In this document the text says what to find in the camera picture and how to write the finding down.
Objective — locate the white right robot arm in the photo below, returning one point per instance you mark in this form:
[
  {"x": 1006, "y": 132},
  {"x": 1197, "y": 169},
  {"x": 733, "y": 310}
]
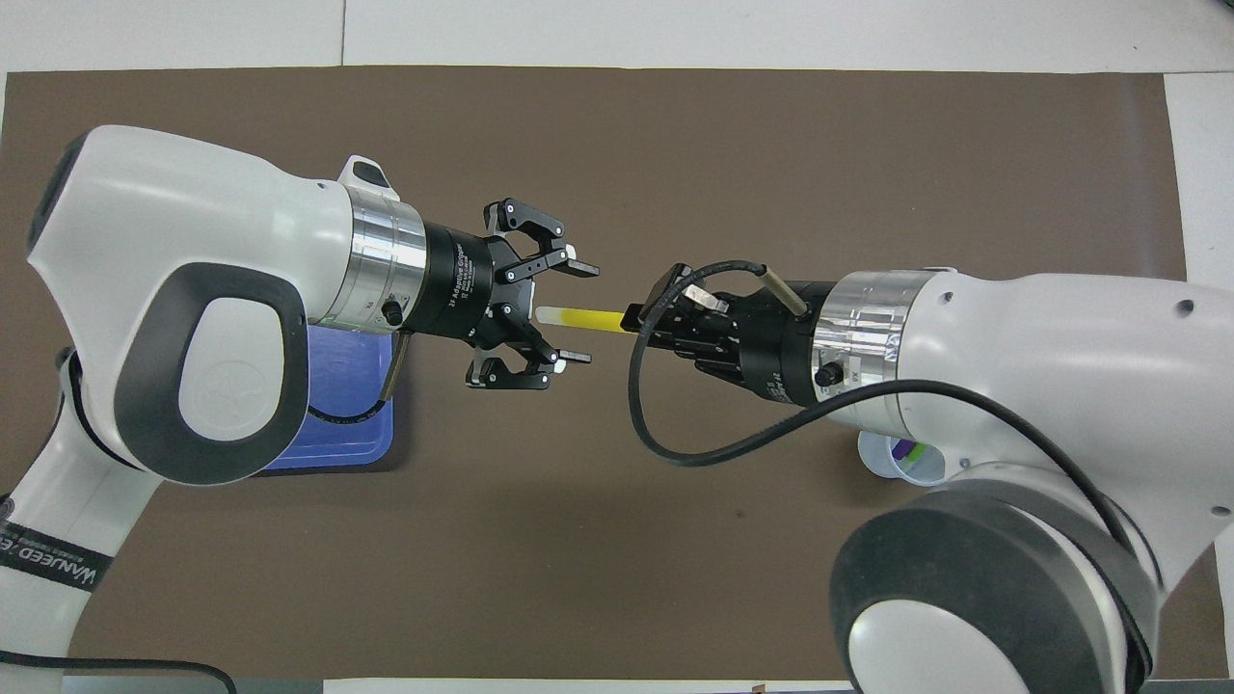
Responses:
[{"x": 1041, "y": 347}]

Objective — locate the translucent plastic cup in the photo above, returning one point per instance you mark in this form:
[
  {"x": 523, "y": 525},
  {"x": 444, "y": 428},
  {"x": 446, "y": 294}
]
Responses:
[{"x": 877, "y": 461}]

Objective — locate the yellow highlighter pen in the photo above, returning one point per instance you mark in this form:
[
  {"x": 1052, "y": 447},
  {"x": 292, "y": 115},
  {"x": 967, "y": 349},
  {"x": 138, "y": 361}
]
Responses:
[{"x": 588, "y": 319}]

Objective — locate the brown table mat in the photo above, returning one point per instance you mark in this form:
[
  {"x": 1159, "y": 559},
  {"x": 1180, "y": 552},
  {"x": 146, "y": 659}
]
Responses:
[{"x": 675, "y": 145}]

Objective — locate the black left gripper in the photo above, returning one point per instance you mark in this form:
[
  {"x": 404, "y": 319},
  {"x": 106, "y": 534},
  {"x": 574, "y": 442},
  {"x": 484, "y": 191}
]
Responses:
[{"x": 463, "y": 284}]

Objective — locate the blue plastic tray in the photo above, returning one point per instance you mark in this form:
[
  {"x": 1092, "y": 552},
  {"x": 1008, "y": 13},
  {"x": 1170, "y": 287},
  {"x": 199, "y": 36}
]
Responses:
[{"x": 347, "y": 414}]

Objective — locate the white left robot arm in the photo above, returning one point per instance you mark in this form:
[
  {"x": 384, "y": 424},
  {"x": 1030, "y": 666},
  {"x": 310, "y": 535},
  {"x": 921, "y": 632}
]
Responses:
[{"x": 174, "y": 222}]

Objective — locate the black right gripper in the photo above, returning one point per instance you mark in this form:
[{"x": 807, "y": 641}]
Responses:
[{"x": 776, "y": 342}]

